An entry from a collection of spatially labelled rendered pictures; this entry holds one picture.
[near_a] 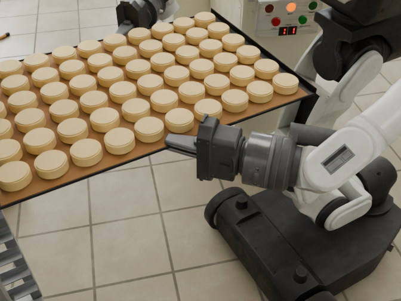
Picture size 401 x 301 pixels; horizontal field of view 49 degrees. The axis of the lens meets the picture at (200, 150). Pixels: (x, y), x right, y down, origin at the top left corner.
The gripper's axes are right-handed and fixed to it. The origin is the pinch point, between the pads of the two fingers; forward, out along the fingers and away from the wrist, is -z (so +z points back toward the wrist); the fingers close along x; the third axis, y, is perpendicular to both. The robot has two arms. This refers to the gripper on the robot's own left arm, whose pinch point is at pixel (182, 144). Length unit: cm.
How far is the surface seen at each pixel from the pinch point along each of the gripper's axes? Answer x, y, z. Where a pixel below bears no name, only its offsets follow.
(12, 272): -67, -2, -56
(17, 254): -59, -4, -53
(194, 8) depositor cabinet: -50, -156, -45
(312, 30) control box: -29, -104, 17
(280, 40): -33, -102, 5
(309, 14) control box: -22, -103, 14
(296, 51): -39, -105, 12
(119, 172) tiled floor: -100, -79, -60
